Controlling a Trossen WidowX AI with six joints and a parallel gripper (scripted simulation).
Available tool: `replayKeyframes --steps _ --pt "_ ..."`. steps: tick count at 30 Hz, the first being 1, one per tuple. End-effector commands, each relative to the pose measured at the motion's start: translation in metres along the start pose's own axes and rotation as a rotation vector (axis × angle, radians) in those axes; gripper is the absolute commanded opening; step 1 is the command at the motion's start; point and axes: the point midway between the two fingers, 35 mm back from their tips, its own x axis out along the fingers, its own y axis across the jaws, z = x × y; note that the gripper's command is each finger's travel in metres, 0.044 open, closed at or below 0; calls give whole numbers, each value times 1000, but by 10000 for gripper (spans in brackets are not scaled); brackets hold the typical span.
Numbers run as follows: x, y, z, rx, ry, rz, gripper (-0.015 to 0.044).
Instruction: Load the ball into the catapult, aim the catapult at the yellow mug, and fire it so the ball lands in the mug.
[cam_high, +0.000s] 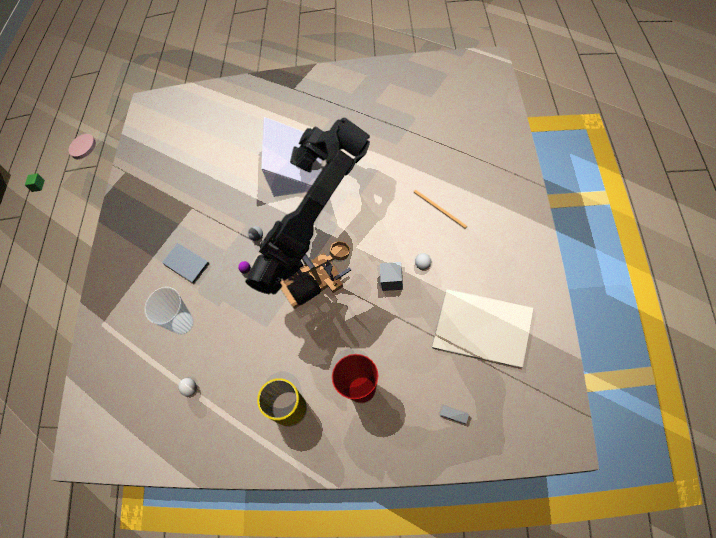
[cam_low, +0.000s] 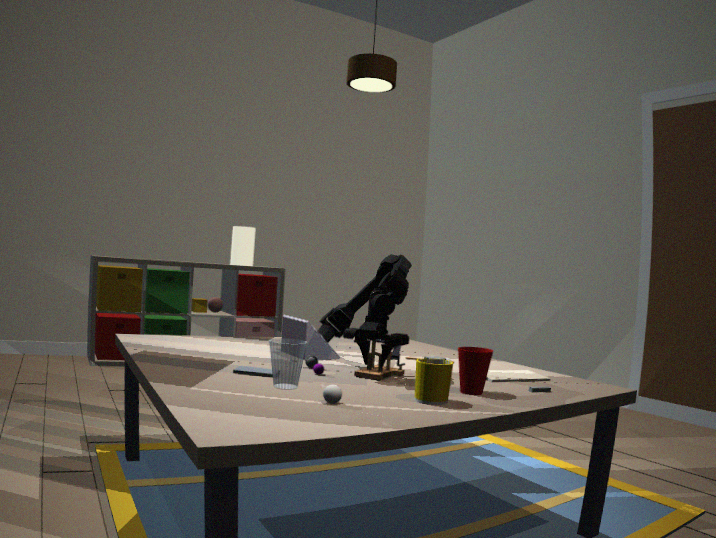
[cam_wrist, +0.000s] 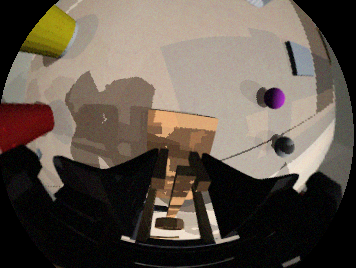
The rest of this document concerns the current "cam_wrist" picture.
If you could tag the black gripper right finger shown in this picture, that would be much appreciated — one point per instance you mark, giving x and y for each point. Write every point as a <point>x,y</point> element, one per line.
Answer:
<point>237,196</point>

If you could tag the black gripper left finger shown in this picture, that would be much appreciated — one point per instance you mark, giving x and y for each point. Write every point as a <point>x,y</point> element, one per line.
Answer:
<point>122,188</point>

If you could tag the dark red cup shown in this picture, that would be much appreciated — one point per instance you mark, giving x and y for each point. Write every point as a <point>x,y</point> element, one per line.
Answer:
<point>23,123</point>

